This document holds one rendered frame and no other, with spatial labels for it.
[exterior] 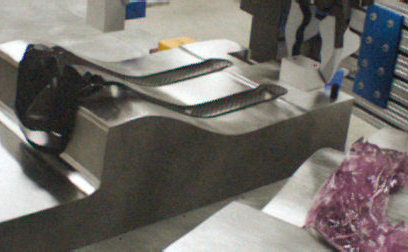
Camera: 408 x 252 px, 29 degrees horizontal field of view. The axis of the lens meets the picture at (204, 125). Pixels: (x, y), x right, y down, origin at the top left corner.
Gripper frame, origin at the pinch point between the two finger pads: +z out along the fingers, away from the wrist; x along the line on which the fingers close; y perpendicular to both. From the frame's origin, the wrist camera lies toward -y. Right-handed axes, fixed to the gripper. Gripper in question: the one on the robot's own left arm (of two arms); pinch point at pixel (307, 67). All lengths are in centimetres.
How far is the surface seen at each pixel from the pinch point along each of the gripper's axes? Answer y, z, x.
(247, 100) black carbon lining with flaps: -9.8, 3.0, 0.4
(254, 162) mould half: -14.6, 7.3, -7.0
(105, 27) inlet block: -14.4, 0.7, 26.6
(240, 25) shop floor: 205, 91, 234
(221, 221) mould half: -34.4, 0.1, -23.6
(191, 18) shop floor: 188, 91, 255
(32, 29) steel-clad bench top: -10, 11, 58
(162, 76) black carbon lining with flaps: -14.6, 3.1, 12.0
